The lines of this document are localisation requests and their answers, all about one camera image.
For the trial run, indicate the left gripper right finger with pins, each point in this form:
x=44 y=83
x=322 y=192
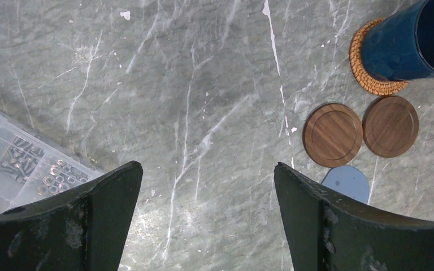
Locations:
x=327 y=230

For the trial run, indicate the woven orange coaster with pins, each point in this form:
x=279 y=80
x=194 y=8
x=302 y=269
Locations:
x=366 y=81

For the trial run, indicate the navy blue mug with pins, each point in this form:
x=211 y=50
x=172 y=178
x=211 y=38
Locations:
x=401 y=47

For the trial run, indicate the blue round coaster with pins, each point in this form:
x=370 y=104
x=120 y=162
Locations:
x=348 y=181

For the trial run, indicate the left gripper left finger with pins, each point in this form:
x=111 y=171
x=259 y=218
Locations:
x=84 y=228

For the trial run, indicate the dark wooden coaster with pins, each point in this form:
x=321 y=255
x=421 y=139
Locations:
x=332 y=135
x=390 y=126

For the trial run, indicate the clear plastic screw box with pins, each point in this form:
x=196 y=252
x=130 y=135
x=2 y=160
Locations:
x=33 y=168

